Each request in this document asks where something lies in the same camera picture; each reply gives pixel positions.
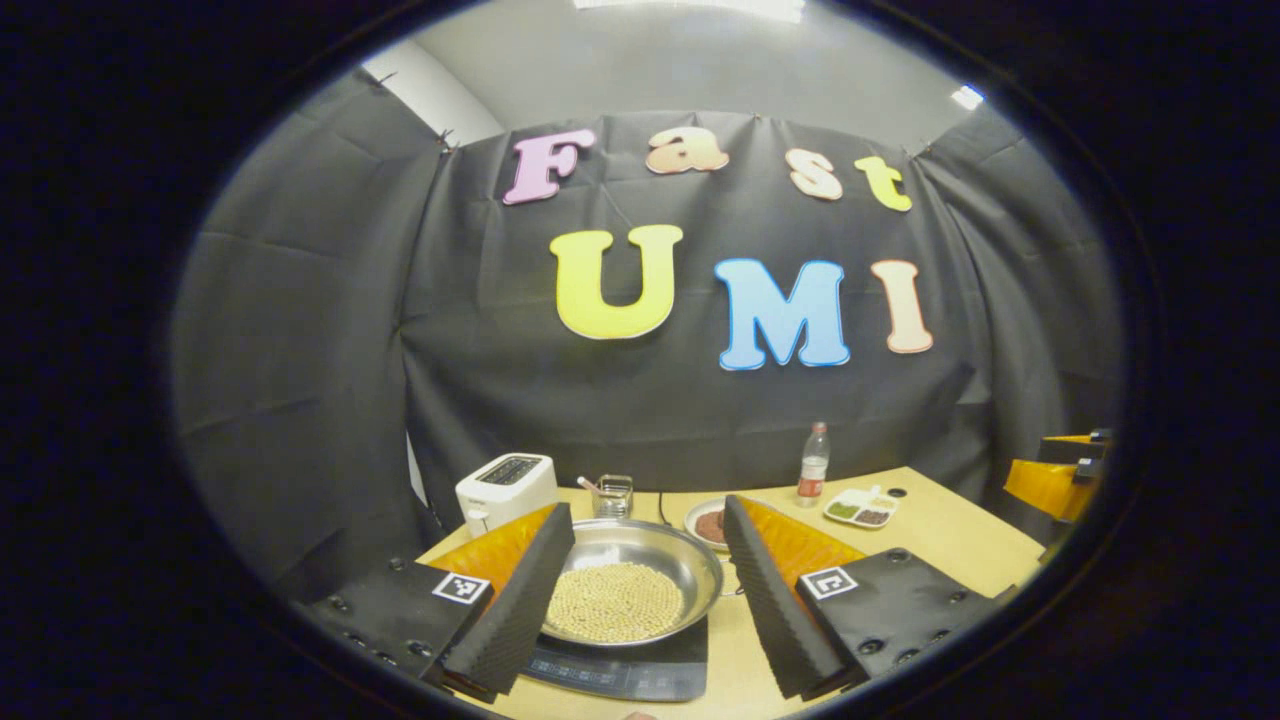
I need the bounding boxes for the steel pot with black handle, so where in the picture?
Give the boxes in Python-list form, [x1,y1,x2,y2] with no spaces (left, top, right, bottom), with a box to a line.
[540,518,746,648]

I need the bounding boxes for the white toaster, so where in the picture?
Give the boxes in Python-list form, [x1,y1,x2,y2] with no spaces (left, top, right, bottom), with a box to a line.
[455,453,559,538]

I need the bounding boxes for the large ceiling light panel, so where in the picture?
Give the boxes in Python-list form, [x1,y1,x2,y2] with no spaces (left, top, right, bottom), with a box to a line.
[572,0,806,23]

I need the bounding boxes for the black induction cooktop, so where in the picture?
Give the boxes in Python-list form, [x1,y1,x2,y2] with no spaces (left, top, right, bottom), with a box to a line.
[520,617,709,703]

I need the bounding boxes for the white oval plate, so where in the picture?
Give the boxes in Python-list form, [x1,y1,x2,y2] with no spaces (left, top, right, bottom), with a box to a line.
[684,497,746,553]

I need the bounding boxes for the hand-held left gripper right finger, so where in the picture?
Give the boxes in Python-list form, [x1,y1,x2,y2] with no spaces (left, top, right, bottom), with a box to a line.
[722,495,1001,701]

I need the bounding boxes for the clear plastic water bottle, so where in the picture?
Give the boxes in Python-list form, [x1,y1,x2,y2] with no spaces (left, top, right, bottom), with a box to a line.
[797,421,831,508]

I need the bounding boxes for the white divided dish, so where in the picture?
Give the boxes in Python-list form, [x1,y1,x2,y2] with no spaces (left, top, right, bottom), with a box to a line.
[823,485,900,529]

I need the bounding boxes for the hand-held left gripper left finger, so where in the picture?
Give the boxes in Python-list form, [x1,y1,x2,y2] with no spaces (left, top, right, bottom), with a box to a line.
[305,502,576,704]

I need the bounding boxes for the pile of soybeans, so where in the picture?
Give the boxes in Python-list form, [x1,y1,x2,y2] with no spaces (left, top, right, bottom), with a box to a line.
[546,562,686,644]

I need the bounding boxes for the metal wire mesh holder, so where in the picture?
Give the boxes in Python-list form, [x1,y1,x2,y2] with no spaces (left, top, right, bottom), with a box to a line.
[592,474,635,521]

